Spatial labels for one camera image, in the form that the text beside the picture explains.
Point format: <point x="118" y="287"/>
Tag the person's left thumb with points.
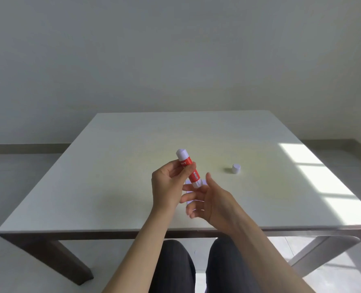
<point x="189" y="173"/>

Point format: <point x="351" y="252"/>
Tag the white glue stick cap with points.
<point x="236" y="169"/>

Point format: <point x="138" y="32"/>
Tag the person's right forearm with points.
<point x="265" y="259"/>

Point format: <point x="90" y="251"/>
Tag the person's left forearm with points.
<point x="143" y="250"/>

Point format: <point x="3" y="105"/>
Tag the person's right hand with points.
<point x="218" y="207"/>

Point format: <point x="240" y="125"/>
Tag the red and white glue stick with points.
<point x="195" y="175"/>

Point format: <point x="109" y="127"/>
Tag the person's leg dark trousers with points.
<point x="172" y="268"/>
<point x="229" y="268"/>

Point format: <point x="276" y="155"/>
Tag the person's right thumb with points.
<point x="211" y="183"/>

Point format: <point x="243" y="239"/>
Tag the person's left hand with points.
<point x="163" y="187"/>

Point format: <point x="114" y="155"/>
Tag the person's right leg dark trousers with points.
<point x="229" y="268"/>

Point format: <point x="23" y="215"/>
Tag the person's right little finger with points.
<point x="197" y="214"/>

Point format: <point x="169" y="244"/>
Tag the dark brown table leg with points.
<point x="317" y="253"/>
<point x="58" y="256"/>

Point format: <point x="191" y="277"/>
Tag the person's right middle finger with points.
<point x="192" y="197"/>

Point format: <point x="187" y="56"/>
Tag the person's left leg dark trousers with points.
<point x="172" y="268"/>

